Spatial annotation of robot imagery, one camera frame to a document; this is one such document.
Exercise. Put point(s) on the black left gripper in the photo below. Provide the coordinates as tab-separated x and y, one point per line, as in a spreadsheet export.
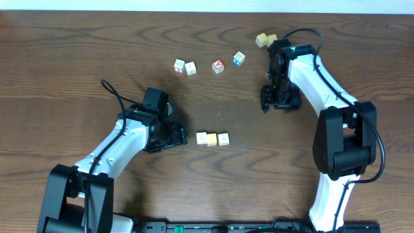
173	137

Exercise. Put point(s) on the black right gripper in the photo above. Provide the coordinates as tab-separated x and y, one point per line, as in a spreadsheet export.
268	99

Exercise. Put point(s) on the yellow number wooden block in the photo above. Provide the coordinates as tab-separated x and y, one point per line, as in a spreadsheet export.
211	139

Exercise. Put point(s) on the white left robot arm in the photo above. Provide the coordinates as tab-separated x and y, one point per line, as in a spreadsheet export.
80	198

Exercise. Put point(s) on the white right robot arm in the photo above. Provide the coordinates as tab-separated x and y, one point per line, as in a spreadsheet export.
344	142

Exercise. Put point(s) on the soccer ball wooden block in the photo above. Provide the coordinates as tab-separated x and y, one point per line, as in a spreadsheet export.
201	138

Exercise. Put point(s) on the blue edged block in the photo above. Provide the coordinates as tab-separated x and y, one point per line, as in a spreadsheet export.
238	58

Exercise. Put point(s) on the pale yellow block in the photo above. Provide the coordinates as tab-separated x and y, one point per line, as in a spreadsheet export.
261	40

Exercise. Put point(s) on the white letter block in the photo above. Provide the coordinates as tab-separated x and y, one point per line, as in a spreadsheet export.
190	68

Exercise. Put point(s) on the red A block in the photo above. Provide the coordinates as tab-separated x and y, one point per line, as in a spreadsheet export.
218	66

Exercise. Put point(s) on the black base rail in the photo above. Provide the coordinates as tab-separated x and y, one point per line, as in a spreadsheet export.
284	225

